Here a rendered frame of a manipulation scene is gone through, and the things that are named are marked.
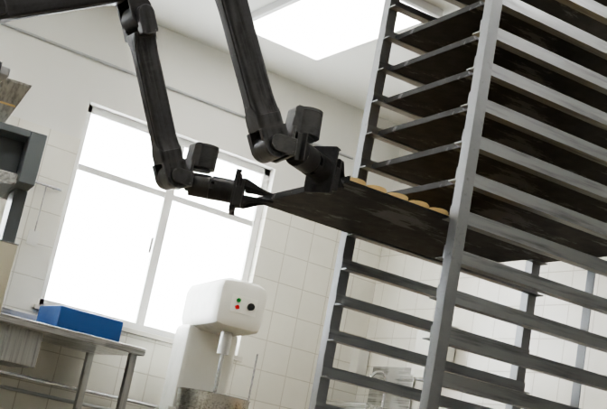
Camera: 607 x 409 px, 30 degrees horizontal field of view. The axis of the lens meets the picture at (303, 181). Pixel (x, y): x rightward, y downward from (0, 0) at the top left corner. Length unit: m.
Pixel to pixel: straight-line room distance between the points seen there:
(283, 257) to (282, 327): 0.47
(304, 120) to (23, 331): 4.14
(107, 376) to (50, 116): 1.63
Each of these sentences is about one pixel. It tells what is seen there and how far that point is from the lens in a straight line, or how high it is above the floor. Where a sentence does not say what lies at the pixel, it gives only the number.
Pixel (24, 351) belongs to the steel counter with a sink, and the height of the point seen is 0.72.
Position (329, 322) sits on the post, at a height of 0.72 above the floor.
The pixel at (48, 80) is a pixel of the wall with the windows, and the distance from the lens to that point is 7.13.
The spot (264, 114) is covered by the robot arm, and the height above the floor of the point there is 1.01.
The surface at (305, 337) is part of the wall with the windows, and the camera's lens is 7.82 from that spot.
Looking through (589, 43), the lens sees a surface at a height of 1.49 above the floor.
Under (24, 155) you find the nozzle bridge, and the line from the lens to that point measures 3.47.
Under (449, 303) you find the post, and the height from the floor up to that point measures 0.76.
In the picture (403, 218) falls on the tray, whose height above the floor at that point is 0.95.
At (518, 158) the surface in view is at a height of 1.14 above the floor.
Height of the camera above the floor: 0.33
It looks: 15 degrees up
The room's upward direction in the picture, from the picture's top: 11 degrees clockwise
